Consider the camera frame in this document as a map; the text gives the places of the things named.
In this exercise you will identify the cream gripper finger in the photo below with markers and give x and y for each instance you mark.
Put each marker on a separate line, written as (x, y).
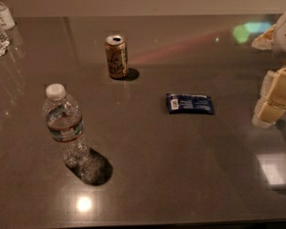
(265, 40)
(271, 105)

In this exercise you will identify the blue rxbar blueberry wrapper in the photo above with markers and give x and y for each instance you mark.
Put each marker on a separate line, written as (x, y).
(189, 104)

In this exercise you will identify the background bottle with white label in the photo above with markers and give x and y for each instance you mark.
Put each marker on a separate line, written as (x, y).
(6, 19)

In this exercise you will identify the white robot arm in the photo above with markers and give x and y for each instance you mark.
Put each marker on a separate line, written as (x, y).
(279, 40)

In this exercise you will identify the clear plastic water bottle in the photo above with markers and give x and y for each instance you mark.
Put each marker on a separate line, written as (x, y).
(65, 122)

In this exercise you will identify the gold La Croix can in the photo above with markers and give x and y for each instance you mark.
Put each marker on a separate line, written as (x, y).
(117, 56)

